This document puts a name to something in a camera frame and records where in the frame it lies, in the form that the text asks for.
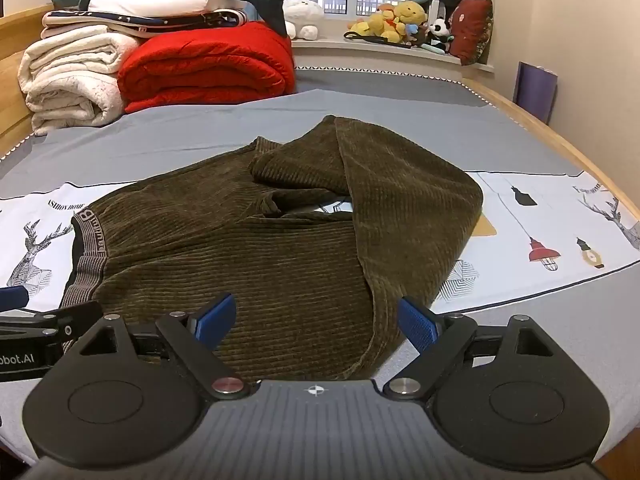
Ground wooden bed frame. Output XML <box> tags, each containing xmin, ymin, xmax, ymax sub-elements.
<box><xmin>0</xmin><ymin>10</ymin><xmax>640</xmax><ymax>201</ymax></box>

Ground white fluffy blanket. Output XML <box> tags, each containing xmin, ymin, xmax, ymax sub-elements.
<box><xmin>19</xmin><ymin>25</ymin><xmax>141</xmax><ymax>136</ymax></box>

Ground white folded cloth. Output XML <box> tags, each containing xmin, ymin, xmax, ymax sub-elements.
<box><xmin>87</xmin><ymin>0</ymin><xmax>246</xmax><ymax>17</ymax></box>

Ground red quilt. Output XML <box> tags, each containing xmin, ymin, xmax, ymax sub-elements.
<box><xmin>117</xmin><ymin>21</ymin><xmax>297</xmax><ymax>113</ymax></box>

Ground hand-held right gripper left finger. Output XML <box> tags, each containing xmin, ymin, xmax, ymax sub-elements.
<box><xmin>77</xmin><ymin>292</ymin><xmax>256</xmax><ymax>403</ymax></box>

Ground brown corduroy pants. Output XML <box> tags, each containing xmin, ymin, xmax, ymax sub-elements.
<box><xmin>60</xmin><ymin>115</ymin><xmax>485</xmax><ymax>382</ymax></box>

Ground yellow duck plush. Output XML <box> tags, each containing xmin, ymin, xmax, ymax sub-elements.
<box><xmin>347</xmin><ymin>12</ymin><xmax>398</xmax><ymax>43</ymax></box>

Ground grey mattress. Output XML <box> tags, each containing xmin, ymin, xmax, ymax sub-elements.
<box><xmin>0</xmin><ymin>65</ymin><xmax>501</xmax><ymax>161</ymax></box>

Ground red cushion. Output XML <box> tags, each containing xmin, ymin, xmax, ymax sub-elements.
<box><xmin>447</xmin><ymin>0</ymin><xmax>495</xmax><ymax>66</ymax></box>

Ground purple board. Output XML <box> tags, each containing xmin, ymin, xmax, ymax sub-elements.
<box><xmin>512</xmin><ymin>61</ymin><xmax>558</xmax><ymax>126</ymax></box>

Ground grey and white printed bed sheet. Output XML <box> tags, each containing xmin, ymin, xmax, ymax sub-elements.
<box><xmin>0</xmin><ymin>87</ymin><xmax>640</xmax><ymax>480</ymax></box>

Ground white seal plush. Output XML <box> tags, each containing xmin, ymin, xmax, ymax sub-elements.
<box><xmin>282</xmin><ymin>0</ymin><xmax>323</xmax><ymax>41</ymax></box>

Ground panda plush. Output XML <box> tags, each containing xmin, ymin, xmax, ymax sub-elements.
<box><xmin>427</xmin><ymin>19</ymin><xmax>455</xmax><ymax>45</ymax></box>

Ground navy star patterned blanket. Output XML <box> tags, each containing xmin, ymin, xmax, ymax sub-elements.
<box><xmin>42</xmin><ymin>9</ymin><xmax>251</xmax><ymax>40</ymax></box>

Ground yellow bear plush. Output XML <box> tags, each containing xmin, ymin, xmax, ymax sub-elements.
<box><xmin>387</xmin><ymin>2</ymin><xmax>428</xmax><ymax>36</ymax></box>

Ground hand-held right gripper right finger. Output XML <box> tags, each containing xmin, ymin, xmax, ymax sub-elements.
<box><xmin>381</xmin><ymin>296</ymin><xmax>557</xmax><ymax>404</ymax></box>

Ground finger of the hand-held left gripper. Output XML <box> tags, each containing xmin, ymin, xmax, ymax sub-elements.
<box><xmin>0</xmin><ymin>285</ymin><xmax>104</xmax><ymax>349</ymax></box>

